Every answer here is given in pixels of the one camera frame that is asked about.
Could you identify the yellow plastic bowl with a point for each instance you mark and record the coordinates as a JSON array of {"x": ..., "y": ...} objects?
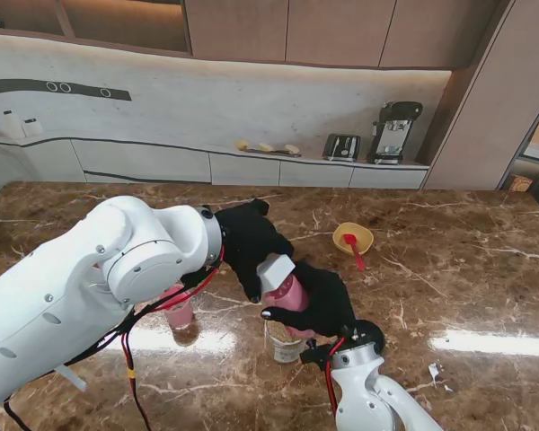
[{"x": 361, "y": 233}]

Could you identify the clear grain jar with label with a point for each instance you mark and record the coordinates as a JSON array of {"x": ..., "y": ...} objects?
[{"x": 283, "y": 348}]

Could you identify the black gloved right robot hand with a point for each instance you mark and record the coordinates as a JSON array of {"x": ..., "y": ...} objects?
[{"x": 325, "y": 301}]

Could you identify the tall white bottle black cap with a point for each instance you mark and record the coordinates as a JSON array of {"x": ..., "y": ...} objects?
[{"x": 11, "y": 125}]

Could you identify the black silver toaster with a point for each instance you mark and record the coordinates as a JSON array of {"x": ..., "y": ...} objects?
[{"x": 341, "y": 148}]

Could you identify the black round jar lid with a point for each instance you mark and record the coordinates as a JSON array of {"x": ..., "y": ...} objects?
[{"x": 373, "y": 332}]

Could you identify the white counter with drawers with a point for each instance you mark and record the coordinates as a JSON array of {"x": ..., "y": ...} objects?
[{"x": 161, "y": 164}]

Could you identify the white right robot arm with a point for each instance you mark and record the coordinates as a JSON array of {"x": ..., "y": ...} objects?
[{"x": 368, "y": 390}]

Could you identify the pink plastic measuring cup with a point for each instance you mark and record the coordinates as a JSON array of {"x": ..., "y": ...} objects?
[{"x": 179, "y": 314}]

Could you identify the brown tall cabinet panel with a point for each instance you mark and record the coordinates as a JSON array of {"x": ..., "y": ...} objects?
[{"x": 471, "y": 125}]

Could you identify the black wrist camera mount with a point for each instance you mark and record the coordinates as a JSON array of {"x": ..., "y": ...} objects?
[
  {"x": 193, "y": 278},
  {"x": 314, "y": 354}
]

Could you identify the white square container lid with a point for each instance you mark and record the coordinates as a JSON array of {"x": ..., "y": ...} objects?
[{"x": 276, "y": 271}]

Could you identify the red plastic scoop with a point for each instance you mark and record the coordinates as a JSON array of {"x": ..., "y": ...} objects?
[{"x": 355, "y": 251}]

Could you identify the yellow fruit piece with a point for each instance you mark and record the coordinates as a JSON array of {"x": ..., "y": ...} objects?
[
  {"x": 241, "y": 144},
  {"x": 291, "y": 149},
  {"x": 265, "y": 146}
]

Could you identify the orange printed box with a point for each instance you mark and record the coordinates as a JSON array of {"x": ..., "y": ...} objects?
[{"x": 520, "y": 184}]

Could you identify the clear airtight container white lid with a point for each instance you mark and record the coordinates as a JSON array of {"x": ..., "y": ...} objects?
[{"x": 292, "y": 298}]

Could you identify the short white bottle black cap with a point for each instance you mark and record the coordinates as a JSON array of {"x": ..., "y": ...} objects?
[{"x": 32, "y": 128}]

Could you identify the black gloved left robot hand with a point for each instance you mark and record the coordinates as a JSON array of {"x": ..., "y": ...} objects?
[{"x": 251, "y": 238}]

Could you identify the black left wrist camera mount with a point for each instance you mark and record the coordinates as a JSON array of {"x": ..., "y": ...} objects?
[{"x": 193, "y": 278}]

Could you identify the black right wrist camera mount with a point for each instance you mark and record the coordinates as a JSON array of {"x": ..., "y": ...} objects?
[{"x": 314, "y": 354}]

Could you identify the dark serving board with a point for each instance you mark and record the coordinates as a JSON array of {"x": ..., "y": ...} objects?
[{"x": 274, "y": 152}]

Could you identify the black espresso machine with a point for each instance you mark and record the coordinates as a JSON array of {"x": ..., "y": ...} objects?
[{"x": 395, "y": 130}]

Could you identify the brown wooden wall cabinets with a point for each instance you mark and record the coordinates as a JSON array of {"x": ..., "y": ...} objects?
[{"x": 332, "y": 31}]

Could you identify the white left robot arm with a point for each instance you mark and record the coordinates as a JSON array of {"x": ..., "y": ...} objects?
[{"x": 85, "y": 287}]

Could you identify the black wall panel with rings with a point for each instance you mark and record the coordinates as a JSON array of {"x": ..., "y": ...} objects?
[{"x": 27, "y": 86}]

